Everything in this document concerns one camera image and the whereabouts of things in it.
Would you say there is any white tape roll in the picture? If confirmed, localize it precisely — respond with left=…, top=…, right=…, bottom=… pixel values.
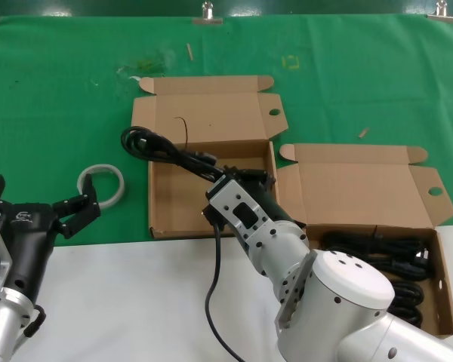
left=77, top=164, right=126, bottom=209

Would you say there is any metal binder clip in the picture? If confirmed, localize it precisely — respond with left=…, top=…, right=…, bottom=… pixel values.
left=191, top=2, right=224, bottom=26
left=426, top=0, right=453, bottom=23

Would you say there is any green cloth mat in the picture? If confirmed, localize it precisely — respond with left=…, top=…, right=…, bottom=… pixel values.
left=0, top=14, right=453, bottom=249

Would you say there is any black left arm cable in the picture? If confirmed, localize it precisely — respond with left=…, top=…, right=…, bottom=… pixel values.
left=22, top=304, right=47, bottom=339

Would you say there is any clear plastic wrapper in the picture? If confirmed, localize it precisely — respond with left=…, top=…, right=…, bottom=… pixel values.
left=116, top=51, right=174, bottom=75

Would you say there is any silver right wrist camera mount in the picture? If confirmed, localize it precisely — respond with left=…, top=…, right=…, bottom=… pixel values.
left=205, top=176, right=277, bottom=246

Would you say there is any cardboard box with cable stock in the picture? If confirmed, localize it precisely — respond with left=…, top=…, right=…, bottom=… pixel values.
left=276, top=143, right=453, bottom=337

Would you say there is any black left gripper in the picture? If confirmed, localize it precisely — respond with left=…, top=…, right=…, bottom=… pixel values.
left=0, top=174, right=101, bottom=303

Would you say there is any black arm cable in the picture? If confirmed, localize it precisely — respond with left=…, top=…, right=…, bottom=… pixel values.
left=22, top=304, right=47, bottom=339
left=202, top=205, right=247, bottom=362

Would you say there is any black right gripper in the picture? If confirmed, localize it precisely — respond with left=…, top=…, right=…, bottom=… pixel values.
left=223, top=164, right=307, bottom=228

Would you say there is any cardboard box with clean flap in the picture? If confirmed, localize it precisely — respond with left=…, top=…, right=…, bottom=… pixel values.
left=130, top=75, right=290, bottom=241

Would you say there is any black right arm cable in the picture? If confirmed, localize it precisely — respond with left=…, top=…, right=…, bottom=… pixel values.
left=202, top=205, right=247, bottom=362

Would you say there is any black power cable with tie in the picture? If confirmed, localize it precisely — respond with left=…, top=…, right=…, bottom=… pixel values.
left=120, top=115, right=230, bottom=183

